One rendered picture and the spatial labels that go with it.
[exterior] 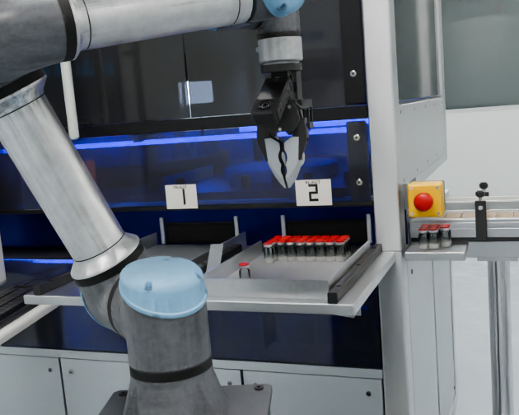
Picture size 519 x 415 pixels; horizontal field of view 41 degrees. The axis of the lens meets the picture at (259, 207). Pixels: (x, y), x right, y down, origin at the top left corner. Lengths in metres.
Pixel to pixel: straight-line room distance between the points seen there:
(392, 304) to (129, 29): 0.95
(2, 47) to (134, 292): 0.35
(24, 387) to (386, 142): 1.26
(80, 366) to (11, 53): 1.28
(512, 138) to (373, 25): 4.64
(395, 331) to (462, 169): 4.61
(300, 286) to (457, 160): 4.99
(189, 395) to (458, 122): 5.34
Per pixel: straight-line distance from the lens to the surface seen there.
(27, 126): 1.01
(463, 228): 1.68
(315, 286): 1.26
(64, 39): 0.89
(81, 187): 1.03
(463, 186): 6.21
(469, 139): 6.17
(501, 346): 1.79
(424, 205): 1.53
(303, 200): 1.62
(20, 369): 2.18
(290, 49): 1.20
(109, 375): 2.00
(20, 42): 0.89
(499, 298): 1.75
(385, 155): 1.57
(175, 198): 1.75
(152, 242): 1.87
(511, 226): 1.67
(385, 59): 1.56
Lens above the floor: 1.23
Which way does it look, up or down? 8 degrees down
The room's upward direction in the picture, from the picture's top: 5 degrees counter-clockwise
